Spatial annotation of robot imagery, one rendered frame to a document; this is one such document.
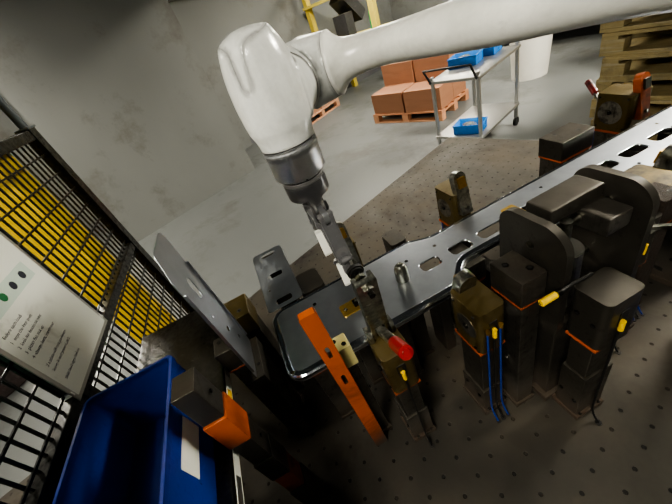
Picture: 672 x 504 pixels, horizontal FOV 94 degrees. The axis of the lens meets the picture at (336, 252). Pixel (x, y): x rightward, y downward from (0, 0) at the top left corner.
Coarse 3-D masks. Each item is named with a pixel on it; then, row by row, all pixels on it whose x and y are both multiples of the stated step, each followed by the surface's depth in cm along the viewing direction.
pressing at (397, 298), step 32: (640, 128) 90; (576, 160) 88; (608, 160) 84; (640, 160) 80; (512, 192) 87; (480, 224) 81; (384, 256) 83; (416, 256) 79; (448, 256) 76; (320, 288) 82; (352, 288) 78; (384, 288) 75; (416, 288) 72; (448, 288) 68; (288, 320) 77; (352, 320) 70; (288, 352) 69
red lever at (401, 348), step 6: (378, 330) 56; (384, 330) 55; (384, 336) 52; (390, 336) 51; (396, 336) 49; (390, 342) 48; (396, 342) 47; (402, 342) 46; (396, 348) 45; (402, 348) 44; (408, 348) 45; (402, 354) 44; (408, 354) 44
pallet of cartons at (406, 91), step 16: (400, 64) 429; (416, 64) 415; (432, 64) 400; (384, 80) 462; (400, 80) 444; (416, 80) 429; (384, 96) 435; (400, 96) 418; (416, 96) 403; (448, 96) 398; (464, 96) 424; (384, 112) 452; (400, 112) 434; (416, 112) 416; (432, 112) 401
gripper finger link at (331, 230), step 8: (320, 216) 51; (328, 224) 53; (336, 224) 53; (328, 232) 53; (336, 232) 53; (328, 240) 54; (336, 240) 53; (344, 240) 54; (336, 248) 54; (344, 248) 54; (336, 256) 55; (352, 256) 55
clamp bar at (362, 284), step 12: (360, 264) 51; (348, 276) 51; (360, 276) 49; (372, 276) 48; (360, 288) 47; (372, 288) 47; (360, 300) 49; (372, 300) 51; (372, 312) 53; (384, 312) 54; (372, 324) 55; (384, 324) 57
